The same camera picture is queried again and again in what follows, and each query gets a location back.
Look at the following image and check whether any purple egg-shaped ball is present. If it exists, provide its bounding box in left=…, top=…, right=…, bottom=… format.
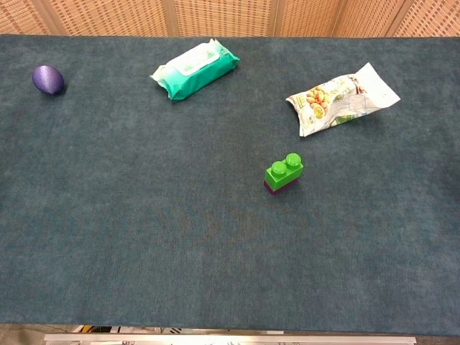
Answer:
left=32, top=65, right=65, bottom=96

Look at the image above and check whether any teal table cloth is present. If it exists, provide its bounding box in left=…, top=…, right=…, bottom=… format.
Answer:
left=0, top=34, right=460, bottom=337

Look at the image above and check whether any white peanut snack bag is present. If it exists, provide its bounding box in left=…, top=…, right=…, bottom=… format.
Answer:
left=285, top=62, right=402, bottom=137

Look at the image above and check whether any yellow and black cable bundle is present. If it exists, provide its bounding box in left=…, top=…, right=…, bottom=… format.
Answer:
left=73, top=325, right=123, bottom=335

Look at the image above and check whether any purple toy brick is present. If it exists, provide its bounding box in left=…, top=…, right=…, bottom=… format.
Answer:
left=263, top=178, right=299, bottom=198

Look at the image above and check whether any teal wet wipes pack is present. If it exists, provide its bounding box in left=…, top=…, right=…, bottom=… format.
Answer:
left=149, top=38, right=241, bottom=101

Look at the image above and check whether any green toy brick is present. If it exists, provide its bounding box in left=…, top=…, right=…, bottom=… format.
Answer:
left=264, top=152, right=305, bottom=190

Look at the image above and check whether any aluminium profile rail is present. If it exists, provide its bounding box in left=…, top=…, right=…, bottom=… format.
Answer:
left=45, top=333, right=417, bottom=345

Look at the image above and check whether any wicker folding screen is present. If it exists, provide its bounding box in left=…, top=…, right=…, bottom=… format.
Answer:
left=0, top=0, right=460, bottom=38

